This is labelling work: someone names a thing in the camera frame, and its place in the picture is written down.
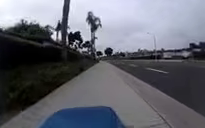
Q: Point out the small round tree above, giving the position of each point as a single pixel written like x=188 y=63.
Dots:
x=108 y=51

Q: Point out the grey concrete sidewalk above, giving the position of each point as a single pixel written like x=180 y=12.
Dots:
x=100 y=86

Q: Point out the dark trees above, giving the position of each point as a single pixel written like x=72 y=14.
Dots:
x=76 y=38

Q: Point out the palm tree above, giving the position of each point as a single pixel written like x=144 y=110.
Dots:
x=93 y=23

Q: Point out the tall palm trunk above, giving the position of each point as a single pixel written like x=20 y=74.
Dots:
x=65 y=26

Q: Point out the street lamp pole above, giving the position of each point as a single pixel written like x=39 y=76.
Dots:
x=154 y=46

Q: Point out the robot's own part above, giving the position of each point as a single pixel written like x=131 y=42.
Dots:
x=83 y=118

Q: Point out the grey concrete kerb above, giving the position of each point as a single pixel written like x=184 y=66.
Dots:
x=158 y=100

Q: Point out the row of buildings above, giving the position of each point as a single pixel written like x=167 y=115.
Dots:
x=176 y=54

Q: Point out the green ground cover strip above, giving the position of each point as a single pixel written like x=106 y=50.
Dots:
x=30 y=86

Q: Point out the grey asphalt road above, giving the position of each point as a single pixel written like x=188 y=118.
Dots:
x=180 y=85

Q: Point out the bushes above wall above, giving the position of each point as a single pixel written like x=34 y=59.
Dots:
x=30 y=31

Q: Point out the dark wall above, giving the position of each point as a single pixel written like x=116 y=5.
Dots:
x=20 y=51

